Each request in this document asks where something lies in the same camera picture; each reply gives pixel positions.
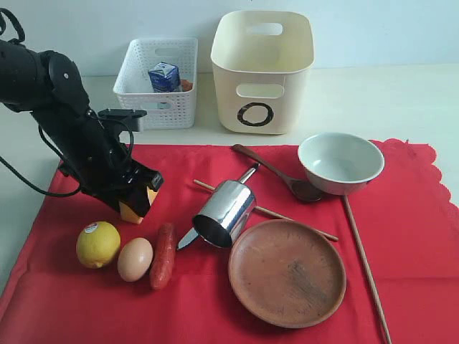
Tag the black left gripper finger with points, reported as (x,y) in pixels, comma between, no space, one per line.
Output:
(134,195)
(144,178)

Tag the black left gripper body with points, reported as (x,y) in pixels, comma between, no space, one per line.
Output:
(92,152)

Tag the yellow cheese wedge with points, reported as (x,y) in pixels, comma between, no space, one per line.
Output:
(127,214)

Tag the brown egg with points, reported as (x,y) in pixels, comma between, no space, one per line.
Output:
(134,259)

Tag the yellow lemon with sticker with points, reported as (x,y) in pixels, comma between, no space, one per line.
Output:
(97,244)

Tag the red sausage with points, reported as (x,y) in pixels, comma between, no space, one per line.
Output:
(164,256)

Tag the orange fried chicken nugget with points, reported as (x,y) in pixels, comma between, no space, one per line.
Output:
(186,85)

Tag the blue white milk carton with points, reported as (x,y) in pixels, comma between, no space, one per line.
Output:
(165,77)

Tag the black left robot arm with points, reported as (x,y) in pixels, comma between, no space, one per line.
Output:
(48,85)

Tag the table knife steel blade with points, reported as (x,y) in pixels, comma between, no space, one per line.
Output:
(186,241)

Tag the white perforated plastic basket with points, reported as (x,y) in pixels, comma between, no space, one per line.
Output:
(168,110)

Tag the stainless steel cup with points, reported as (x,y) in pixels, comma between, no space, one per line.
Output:
(226,215)

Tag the brown wooden spoon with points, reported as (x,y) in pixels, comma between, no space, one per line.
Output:
(303,190)

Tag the cream plastic bin black circle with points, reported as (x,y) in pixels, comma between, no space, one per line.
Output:
(260,62)

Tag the brown clay plate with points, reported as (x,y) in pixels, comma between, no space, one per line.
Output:
(287,274)

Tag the wooden chopstick under cup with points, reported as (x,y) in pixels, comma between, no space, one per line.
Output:
(268,212)

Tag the white ceramic bowl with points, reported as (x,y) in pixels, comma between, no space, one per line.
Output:
(340,163)

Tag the wooden chopstick right side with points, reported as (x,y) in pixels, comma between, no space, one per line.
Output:
(367,269)

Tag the red cloth table mat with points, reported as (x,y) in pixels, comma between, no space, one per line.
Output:
(405,218)

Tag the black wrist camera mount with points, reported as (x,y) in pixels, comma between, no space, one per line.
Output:
(118,120)

